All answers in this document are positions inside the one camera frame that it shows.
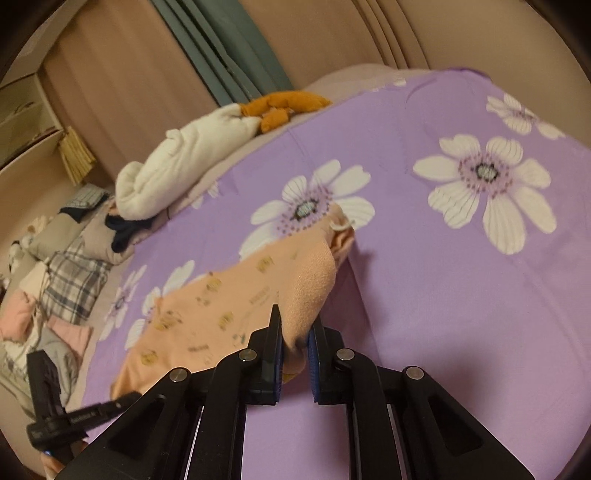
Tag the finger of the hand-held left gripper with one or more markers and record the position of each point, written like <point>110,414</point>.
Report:
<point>106,407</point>

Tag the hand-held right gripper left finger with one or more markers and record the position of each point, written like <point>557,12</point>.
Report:
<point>270,364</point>

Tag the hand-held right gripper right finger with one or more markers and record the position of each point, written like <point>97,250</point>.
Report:
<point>318,369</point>

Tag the orange printed baby garment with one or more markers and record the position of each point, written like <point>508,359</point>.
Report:
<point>221,304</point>

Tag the grey patterned cloth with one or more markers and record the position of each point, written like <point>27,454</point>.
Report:
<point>51,364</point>

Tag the pink cloth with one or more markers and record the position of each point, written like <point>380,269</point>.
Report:
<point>71,339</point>
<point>16,318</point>

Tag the purple floral blanket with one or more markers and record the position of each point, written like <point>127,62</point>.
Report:
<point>415,300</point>

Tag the grey quilted pillow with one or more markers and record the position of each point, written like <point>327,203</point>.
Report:
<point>64,237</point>

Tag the dark navy cloth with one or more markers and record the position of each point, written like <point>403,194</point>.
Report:
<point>124,230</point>

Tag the blue checked folded cloth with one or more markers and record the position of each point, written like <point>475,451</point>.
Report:
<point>85,198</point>

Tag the white plush blanket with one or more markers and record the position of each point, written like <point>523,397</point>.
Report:
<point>184,157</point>

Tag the yellow striped cloth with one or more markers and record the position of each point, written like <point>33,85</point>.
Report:
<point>76,154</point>

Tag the orange plush toy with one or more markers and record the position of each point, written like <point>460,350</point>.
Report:
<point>286,104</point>

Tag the white shelf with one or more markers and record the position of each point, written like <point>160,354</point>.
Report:
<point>27,120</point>

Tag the teal curtain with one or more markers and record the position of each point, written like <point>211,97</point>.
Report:
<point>217,41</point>

